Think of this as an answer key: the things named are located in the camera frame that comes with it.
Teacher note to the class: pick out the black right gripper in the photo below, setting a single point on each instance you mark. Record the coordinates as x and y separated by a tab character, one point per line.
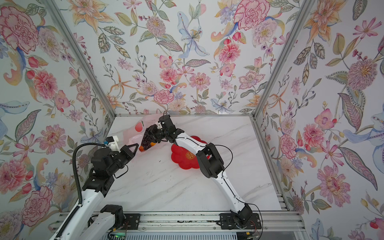
154	130

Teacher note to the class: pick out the red orange toy mango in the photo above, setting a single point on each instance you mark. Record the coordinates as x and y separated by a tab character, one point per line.
145	146

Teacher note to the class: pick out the dark purple toy grapes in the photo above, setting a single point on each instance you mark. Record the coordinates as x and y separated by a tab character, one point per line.
146	141

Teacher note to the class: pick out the pink plastic bag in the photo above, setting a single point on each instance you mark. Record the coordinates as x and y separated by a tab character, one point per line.
135	133

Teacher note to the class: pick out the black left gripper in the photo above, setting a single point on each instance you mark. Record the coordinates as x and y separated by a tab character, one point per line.
125	151

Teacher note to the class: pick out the red flower-shaped plastic plate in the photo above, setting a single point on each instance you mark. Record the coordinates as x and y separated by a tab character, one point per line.
184	158

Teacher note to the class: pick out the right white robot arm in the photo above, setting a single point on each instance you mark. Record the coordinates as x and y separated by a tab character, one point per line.
210	162

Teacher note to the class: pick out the aluminium corner post right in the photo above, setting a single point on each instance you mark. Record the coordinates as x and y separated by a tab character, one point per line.
303	13

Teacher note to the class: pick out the aluminium corner post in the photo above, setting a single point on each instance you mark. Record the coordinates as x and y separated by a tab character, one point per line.
68	36
303	13

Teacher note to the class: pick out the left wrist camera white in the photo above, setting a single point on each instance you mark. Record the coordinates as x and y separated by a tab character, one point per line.
112	143

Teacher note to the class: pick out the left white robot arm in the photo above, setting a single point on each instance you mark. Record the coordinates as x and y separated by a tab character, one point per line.
106	163

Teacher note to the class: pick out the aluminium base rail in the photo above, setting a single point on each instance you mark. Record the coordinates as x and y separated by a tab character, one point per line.
266	221

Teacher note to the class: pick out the aluminium corner post left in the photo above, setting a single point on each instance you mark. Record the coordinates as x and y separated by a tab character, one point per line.
68	36

